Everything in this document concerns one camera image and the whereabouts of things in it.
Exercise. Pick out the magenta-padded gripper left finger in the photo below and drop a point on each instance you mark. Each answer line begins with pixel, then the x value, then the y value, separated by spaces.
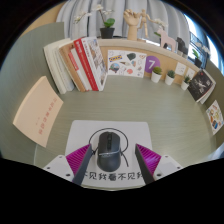
pixel 58 166

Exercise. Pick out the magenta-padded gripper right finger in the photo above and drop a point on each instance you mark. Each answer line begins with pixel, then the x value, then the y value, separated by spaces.
pixel 166 165

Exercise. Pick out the black computer mouse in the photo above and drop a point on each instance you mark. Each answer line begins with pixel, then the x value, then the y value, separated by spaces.
pixel 108 153

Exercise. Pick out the white printed mouse pad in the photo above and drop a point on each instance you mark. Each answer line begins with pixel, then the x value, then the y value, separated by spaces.
pixel 80 133

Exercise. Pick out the beige booklet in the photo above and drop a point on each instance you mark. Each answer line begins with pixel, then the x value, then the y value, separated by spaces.
pixel 36 111

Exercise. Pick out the white sheet with colourful stickers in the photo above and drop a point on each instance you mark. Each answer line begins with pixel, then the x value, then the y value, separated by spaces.
pixel 215 117

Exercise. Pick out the small succulent in white pot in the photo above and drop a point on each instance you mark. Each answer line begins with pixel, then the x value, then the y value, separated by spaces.
pixel 169 80
pixel 184 85
pixel 155 77

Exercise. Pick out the black book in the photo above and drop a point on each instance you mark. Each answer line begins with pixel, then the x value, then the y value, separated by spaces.
pixel 200 85

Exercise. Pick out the brown book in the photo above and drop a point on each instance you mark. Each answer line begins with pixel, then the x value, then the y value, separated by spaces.
pixel 71 68

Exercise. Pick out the white books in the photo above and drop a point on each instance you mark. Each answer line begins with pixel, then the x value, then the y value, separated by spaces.
pixel 56 63

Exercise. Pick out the round purple number sign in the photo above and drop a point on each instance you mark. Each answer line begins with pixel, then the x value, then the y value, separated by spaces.
pixel 151 62

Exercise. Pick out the white orchid in black pot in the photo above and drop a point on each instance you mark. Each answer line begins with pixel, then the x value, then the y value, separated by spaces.
pixel 159 24
pixel 107 32
pixel 198 62

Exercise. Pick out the black horse figurine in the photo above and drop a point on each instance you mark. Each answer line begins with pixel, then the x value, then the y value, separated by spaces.
pixel 181 45

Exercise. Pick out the pink horse figurine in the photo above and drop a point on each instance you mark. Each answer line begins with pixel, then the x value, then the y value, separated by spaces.
pixel 168 41

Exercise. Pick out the window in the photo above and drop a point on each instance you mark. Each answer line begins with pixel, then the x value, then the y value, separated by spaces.
pixel 203 36

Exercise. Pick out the wooden hand model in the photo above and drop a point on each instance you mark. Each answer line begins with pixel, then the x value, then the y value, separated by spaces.
pixel 132 23

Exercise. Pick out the grey curtain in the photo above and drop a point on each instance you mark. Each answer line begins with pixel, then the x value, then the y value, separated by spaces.
pixel 150 6

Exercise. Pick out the white wall socket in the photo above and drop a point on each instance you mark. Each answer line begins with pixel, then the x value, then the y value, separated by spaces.
pixel 191 73
pixel 180 68

